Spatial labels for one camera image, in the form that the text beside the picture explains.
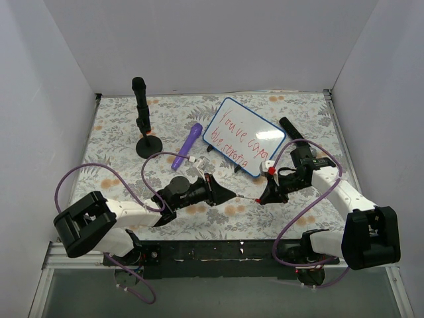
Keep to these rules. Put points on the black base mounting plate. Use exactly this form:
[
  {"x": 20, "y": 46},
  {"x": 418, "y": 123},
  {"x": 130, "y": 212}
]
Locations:
[{"x": 215, "y": 271}]

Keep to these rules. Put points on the red white marker pen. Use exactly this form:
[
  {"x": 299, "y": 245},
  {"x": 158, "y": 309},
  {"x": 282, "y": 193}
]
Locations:
[{"x": 244, "y": 197}]

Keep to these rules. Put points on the black wire whiteboard stand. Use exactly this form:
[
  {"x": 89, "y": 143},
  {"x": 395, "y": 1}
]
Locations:
[{"x": 236, "y": 167}]

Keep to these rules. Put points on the black microphone on stand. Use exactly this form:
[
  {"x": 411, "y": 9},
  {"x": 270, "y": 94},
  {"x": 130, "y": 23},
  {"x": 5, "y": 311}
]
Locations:
[{"x": 139, "y": 89}]

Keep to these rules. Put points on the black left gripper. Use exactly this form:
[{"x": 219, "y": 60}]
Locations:
[{"x": 209, "y": 189}]

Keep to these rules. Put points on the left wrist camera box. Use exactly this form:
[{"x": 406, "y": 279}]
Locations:
[{"x": 199, "y": 166}]

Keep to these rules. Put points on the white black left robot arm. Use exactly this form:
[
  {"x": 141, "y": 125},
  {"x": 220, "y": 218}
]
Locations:
[{"x": 100, "y": 224}]

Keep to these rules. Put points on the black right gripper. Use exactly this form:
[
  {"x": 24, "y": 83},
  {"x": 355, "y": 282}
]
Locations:
[{"x": 276, "y": 184}]

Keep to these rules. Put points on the aluminium front rail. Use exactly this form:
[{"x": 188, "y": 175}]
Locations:
[{"x": 66, "y": 256}]

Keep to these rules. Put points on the black round microphone stand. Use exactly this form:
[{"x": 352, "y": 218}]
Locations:
[{"x": 148, "y": 145}]

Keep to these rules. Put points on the blue framed whiteboard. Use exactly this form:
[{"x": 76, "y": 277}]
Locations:
[{"x": 243, "y": 135}]

